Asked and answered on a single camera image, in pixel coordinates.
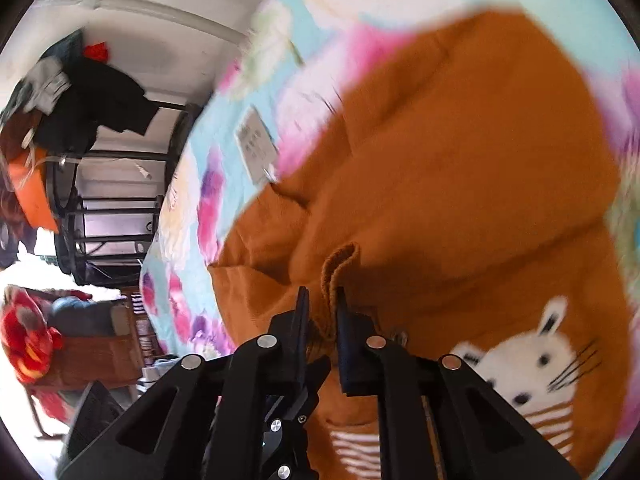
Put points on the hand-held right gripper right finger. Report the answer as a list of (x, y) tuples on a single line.
[(350, 355)]

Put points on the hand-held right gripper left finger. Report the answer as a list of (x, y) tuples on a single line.
[(302, 320)]

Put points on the orange-brown rabbit sweater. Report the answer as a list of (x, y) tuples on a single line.
[(450, 185)]

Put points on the black clothes pile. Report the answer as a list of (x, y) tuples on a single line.
[(100, 100)]

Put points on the wooden cabinet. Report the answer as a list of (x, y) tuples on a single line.
[(95, 360)]

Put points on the blue-grey cloth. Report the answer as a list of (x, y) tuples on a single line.
[(75, 312)]

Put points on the red floral cloth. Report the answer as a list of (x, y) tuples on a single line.
[(22, 335)]

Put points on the black metal rack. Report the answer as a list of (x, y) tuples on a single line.
[(100, 267)]

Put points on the floral bed sheet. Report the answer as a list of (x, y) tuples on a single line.
[(220, 125)]

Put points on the orange plastic basin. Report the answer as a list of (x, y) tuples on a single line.
[(32, 195)]

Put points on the grey cloth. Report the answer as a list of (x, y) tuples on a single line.
[(45, 85)]

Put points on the white wall pipe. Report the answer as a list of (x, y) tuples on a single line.
[(165, 12)]

